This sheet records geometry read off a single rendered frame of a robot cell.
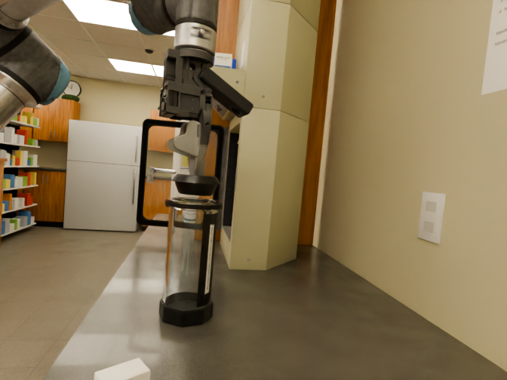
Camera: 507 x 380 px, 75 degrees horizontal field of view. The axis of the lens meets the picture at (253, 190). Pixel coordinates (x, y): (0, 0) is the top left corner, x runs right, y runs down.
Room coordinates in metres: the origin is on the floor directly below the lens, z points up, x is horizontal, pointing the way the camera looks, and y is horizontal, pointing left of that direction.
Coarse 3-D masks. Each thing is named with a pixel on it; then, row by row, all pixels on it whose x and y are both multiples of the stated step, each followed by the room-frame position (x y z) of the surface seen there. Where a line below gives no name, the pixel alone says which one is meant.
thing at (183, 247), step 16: (176, 208) 0.57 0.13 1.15; (176, 224) 0.58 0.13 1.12; (192, 224) 0.58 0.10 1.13; (176, 240) 0.58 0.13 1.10; (192, 240) 0.58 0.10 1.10; (176, 256) 0.58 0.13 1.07; (192, 256) 0.58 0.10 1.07; (176, 272) 0.58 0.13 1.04; (192, 272) 0.58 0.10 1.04; (176, 288) 0.58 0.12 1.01; (192, 288) 0.58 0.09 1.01; (176, 304) 0.58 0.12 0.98; (192, 304) 0.58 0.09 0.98; (208, 304) 0.61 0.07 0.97
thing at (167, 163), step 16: (160, 128) 1.23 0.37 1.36; (176, 128) 1.23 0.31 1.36; (160, 144) 1.23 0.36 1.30; (208, 144) 1.23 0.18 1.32; (160, 160) 1.23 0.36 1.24; (176, 160) 1.23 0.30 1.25; (208, 160) 1.23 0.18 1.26; (160, 176) 1.23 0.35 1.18; (144, 192) 1.23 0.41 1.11; (160, 192) 1.23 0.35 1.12; (176, 192) 1.23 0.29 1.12; (144, 208) 1.23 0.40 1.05; (160, 208) 1.23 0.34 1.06
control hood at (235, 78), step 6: (216, 66) 0.92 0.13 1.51; (216, 72) 0.92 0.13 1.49; (222, 72) 0.92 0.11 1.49; (228, 72) 0.93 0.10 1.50; (234, 72) 0.93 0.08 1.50; (240, 72) 0.93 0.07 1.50; (228, 78) 0.93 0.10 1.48; (234, 78) 0.93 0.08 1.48; (240, 78) 0.93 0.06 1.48; (234, 84) 0.93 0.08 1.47; (240, 84) 0.93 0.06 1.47; (240, 90) 0.93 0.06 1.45; (228, 114) 1.10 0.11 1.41; (228, 120) 1.23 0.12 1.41
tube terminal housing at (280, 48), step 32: (256, 0) 0.94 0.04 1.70; (256, 32) 0.94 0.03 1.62; (288, 32) 0.96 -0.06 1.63; (256, 64) 0.94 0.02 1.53; (288, 64) 0.98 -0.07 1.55; (256, 96) 0.94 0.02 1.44; (288, 96) 0.99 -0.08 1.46; (256, 128) 0.95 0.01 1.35; (288, 128) 1.01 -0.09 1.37; (256, 160) 0.95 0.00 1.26; (288, 160) 1.02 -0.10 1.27; (256, 192) 0.95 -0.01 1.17; (288, 192) 1.04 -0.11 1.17; (256, 224) 0.95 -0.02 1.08; (288, 224) 1.06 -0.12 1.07; (256, 256) 0.95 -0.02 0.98; (288, 256) 1.07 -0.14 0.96
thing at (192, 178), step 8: (192, 160) 0.61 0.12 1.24; (192, 168) 0.61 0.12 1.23; (176, 176) 0.60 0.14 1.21; (184, 176) 0.59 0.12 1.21; (192, 176) 0.58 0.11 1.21; (200, 176) 0.59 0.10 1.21; (208, 176) 0.60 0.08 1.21; (176, 184) 0.60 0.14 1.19; (184, 184) 0.58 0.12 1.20; (192, 184) 0.58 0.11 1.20; (200, 184) 0.58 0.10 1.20; (208, 184) 0.59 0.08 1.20; (216, 184) 0.60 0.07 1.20; (184, 192) 0.59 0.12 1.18; (192, 192) 0.59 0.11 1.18; (200, 192) 0.59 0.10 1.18; (208, 192) 0.60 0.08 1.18
